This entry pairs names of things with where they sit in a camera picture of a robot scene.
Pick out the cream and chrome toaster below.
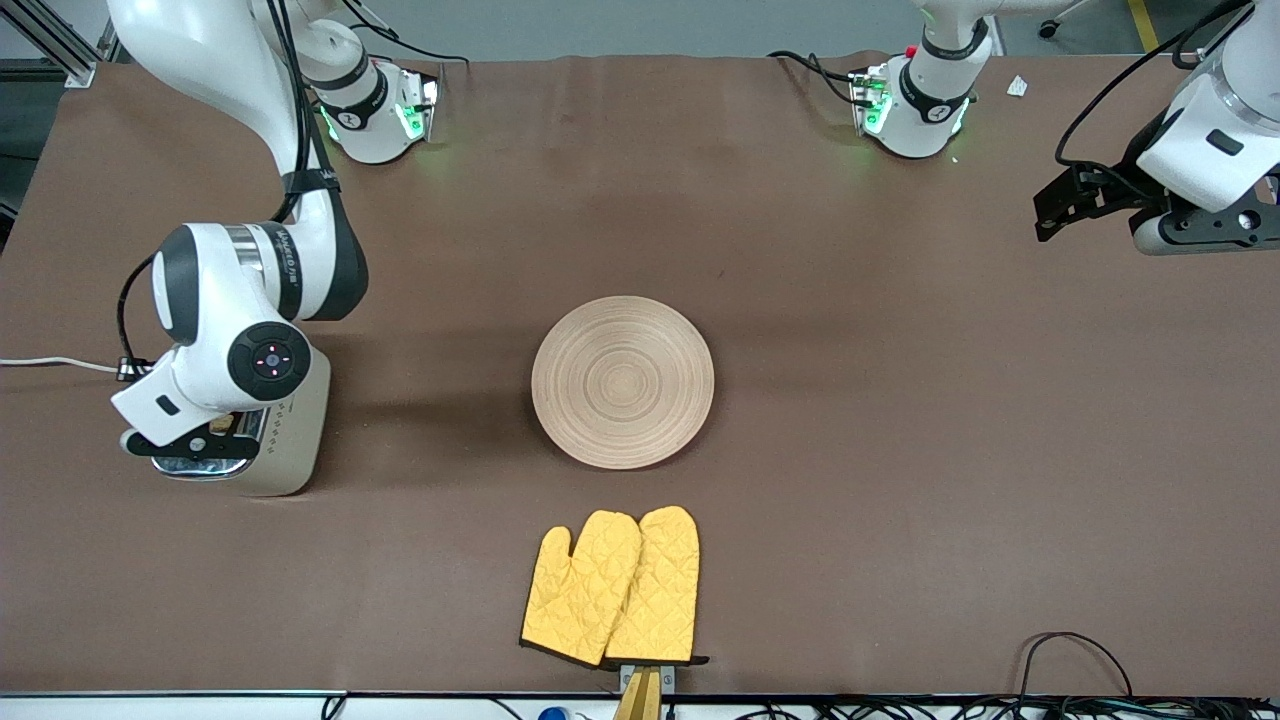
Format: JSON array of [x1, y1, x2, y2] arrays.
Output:
[[158, 345, 332, 498]]

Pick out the aluminium frame profile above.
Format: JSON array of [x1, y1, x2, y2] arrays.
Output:
[[0, 0, 126, 90]]

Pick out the yellow quilted oven mitt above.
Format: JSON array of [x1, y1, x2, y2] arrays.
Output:
[[520, 510, 643, 668], [605, 505, 709, 668]]

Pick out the round wooden plate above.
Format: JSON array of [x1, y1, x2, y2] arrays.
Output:
[[531, 295, 716, 471]]

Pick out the black cable bundle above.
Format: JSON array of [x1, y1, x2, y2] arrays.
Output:
[[668, 696, 1280, 720]]

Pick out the black right base cable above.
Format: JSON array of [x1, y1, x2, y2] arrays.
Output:
[[345, 0, 471, 96]]

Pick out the black looped cable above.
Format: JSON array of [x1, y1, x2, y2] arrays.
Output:
[[1018, 631, 1134, 701]]

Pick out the wooden clamp with metal bracket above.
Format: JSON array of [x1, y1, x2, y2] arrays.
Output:
[[612, 663, 677, 720]]

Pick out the white toaster power cord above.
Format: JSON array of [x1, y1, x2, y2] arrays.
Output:
[[0, 356, 127, 377]]

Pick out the black base cable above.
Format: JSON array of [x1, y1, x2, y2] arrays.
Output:
[[345, 0, 471, 96], [768, 50, 863, 107]]

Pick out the black left base cable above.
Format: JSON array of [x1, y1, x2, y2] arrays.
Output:
[[768, 50, 863, 107]]

